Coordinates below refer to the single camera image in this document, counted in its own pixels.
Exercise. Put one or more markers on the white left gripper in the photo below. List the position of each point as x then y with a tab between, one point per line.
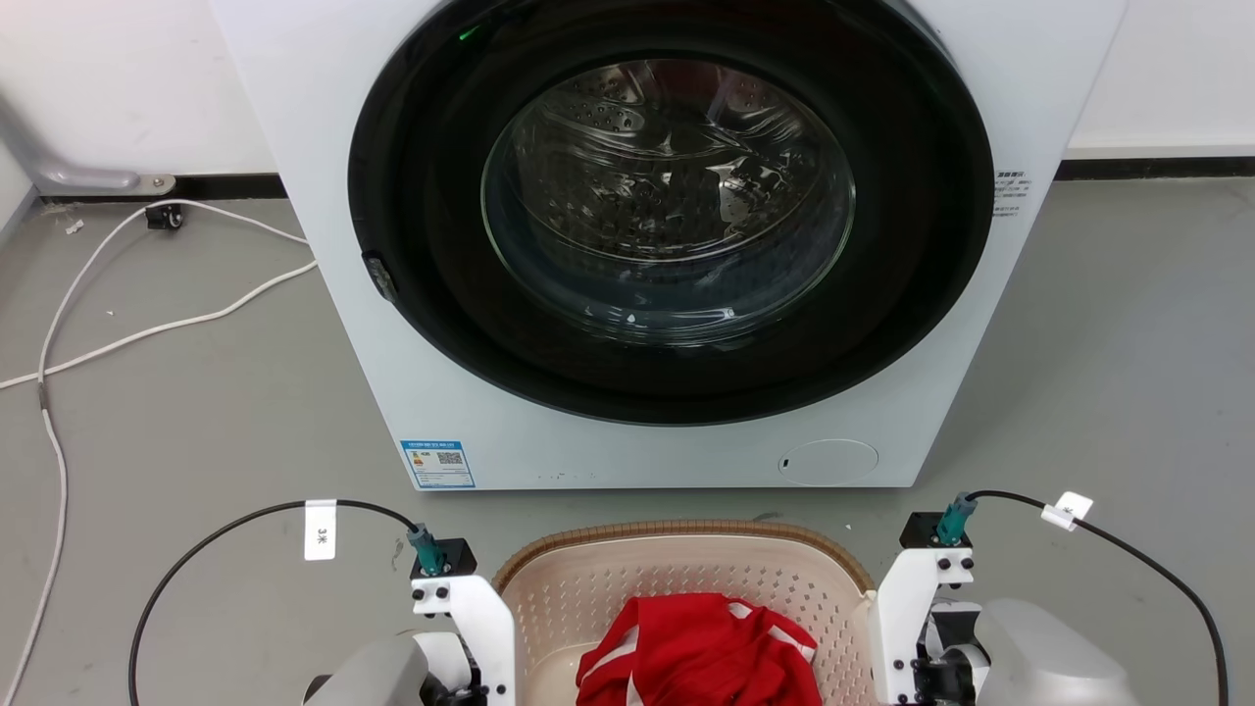
485	628

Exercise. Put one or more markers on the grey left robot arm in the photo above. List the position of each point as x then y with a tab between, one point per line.
377	672

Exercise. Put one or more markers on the white text sticker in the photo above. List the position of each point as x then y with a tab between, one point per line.
1010	194

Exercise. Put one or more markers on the round black washer door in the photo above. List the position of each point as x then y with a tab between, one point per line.
431	176

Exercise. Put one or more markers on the beige perforated laundry basket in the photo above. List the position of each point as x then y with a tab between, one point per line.
588	588

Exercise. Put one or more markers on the blue energy label sticker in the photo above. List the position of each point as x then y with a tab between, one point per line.
438	464

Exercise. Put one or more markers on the white front-load washing machine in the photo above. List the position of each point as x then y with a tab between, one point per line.
324	147

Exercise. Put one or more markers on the steel washer drum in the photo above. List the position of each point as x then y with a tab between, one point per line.
667	196

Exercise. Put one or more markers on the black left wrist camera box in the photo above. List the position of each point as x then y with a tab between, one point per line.
459	555

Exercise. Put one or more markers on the round white filter cover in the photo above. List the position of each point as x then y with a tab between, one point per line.
828	462

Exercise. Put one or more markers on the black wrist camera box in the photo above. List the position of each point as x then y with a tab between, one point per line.
919	530
459	555

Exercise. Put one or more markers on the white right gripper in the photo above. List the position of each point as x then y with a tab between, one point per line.
897	618

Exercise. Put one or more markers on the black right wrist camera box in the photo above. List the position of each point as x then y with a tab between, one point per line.
919	530

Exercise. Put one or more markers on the red and white garment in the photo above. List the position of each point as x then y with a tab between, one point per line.
696	652

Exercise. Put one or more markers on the grey metal pipe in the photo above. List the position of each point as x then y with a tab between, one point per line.
88	176

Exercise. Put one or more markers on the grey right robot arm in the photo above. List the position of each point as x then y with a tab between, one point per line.
1049	657

